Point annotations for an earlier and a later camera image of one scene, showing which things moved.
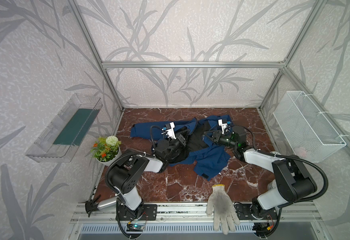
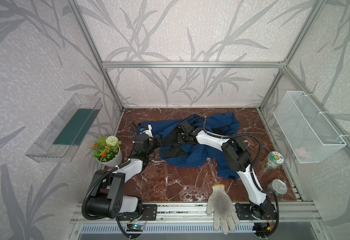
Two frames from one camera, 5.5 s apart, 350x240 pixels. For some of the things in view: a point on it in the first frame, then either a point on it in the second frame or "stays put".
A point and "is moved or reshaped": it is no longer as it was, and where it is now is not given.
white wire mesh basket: x=310 y=136 stays put
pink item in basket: x=300 y=151 stays put
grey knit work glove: x=225 y=214 stays put
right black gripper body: x=214 y=137 -> x=178 y=135
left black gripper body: x=180 y=138 -> x=165 y=141
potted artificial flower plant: x=106 y=150 stays put
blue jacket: x=209 y=157 is moved or reshaped
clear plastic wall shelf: x=59 y=141 stays put
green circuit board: x=135 y=227 stays put
